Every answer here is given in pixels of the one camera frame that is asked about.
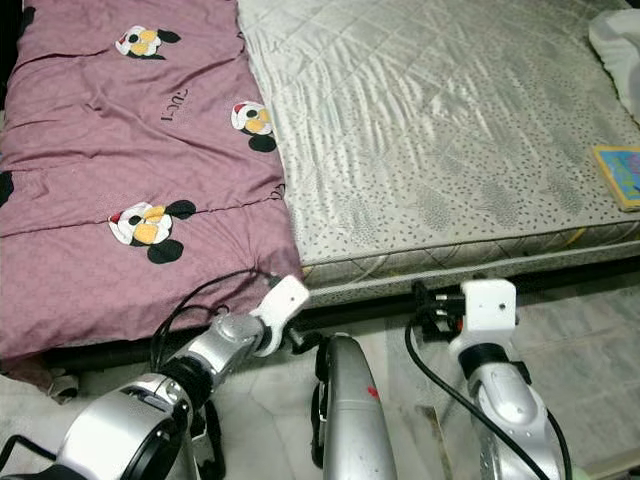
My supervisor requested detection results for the pink cartoon print quilt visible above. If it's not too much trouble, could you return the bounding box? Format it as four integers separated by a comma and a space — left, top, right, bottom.
0, 0, 306, 391

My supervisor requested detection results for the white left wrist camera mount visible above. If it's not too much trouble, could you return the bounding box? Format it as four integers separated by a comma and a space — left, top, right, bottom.
253, 275, 311, 358

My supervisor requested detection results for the colourful children's book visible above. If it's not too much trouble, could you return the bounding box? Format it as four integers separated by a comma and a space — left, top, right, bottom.
590, 144, 640, 212

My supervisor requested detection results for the grey quilted mattress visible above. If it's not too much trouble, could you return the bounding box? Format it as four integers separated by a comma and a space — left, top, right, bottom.
235, 0, 640, 291

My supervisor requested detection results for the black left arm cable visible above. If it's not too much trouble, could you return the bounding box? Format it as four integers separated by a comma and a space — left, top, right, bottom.
150, 268, 281, 376

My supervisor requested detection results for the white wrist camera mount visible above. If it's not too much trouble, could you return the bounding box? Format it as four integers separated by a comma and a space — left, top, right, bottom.
450, 279, 518, 353
253, 275, 311, 358

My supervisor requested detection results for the grey robot right leg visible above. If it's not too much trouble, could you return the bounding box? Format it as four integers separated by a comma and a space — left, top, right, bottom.
310, 333, 401, 480

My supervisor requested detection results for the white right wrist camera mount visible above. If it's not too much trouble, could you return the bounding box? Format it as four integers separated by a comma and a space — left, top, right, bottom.
450, 279, 518, 353

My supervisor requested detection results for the white tree print pillow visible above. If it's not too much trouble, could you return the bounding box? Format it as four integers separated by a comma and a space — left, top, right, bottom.
587, 8, 640, 98

